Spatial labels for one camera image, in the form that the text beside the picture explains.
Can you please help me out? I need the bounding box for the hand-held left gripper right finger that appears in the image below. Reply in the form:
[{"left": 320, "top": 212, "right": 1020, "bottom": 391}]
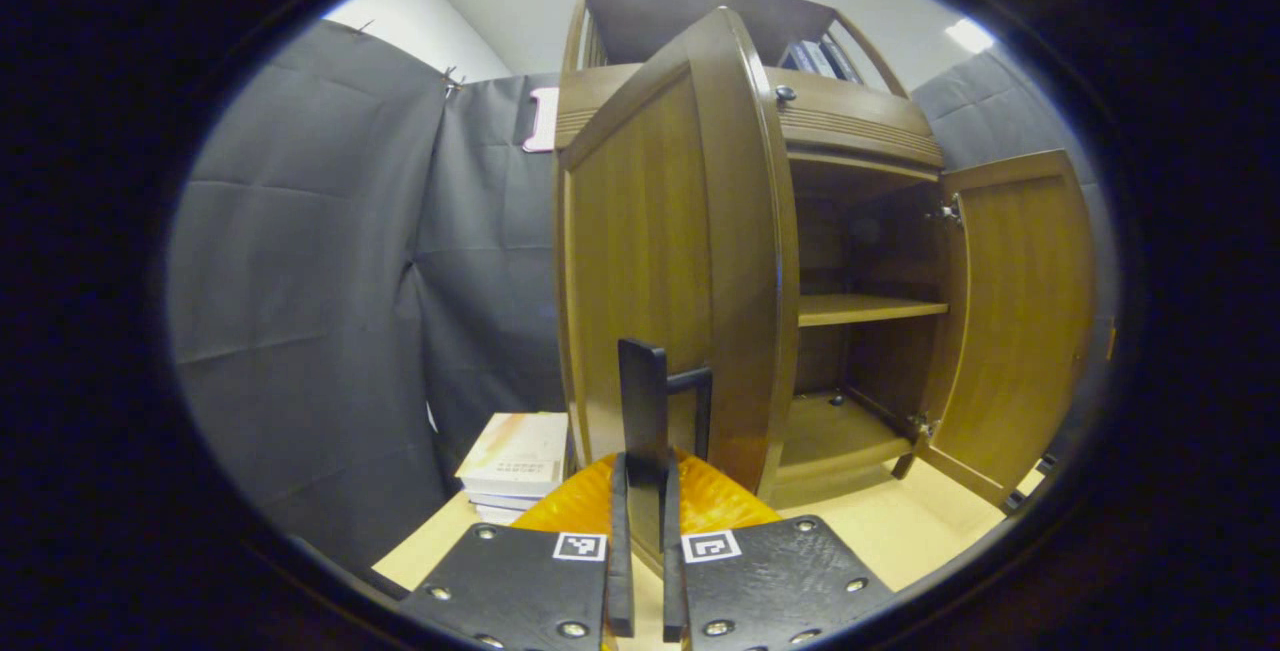
[{"left": 660, "top": 451, "right": 894, "bottom": 651}]

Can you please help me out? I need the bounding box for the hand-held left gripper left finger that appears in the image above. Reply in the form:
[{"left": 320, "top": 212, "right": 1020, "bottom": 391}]
[{"left": 400, "top": 451, "right": 636, "bottom": 651}]

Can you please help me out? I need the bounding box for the black door handle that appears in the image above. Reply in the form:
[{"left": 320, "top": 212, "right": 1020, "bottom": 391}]
[{"left": 618, "top": 338, "right": 713, "bottom": 572}]

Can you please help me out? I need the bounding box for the wooden cabinet door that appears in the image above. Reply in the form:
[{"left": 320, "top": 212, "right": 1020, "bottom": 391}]
[
  {"left": 915, "top": 149, "right": 1098, "bottom": 510},
  {"left": 555, "top": 6, "right": 801, "bottom": 502}
]

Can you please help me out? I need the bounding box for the wooden double-door shoe cabinet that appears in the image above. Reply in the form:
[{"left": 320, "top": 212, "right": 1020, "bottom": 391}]
[{"left": 555, "top": 0, "right": 951, "bottom": 512}]

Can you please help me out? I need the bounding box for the wooden inner cabinet shelf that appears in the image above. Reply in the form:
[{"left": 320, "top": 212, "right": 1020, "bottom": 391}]
[{"left": 798, "top": 293, "right": 949, "bottom": 327}]

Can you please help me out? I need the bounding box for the wooden cabinet drawer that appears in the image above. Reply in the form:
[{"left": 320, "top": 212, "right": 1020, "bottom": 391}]
[{"left": 555, "top": 63, "right": 946, "bottom": 170}]

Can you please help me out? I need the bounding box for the black backdrop cloth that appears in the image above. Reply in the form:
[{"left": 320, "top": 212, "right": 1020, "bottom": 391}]
[{"left": 165, "top": 19, "right": 1116, "bottom": 572}]

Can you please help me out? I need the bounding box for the dark grey book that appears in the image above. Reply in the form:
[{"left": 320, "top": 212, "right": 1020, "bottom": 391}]
[{"left": 825, "top": 34, "right": 863, "bottom": 84}]

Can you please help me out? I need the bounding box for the small ceiling light panel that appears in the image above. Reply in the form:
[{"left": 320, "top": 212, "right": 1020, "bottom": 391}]
[{"left": 945, "top": 18, "right": 996, "bottom": 55}]

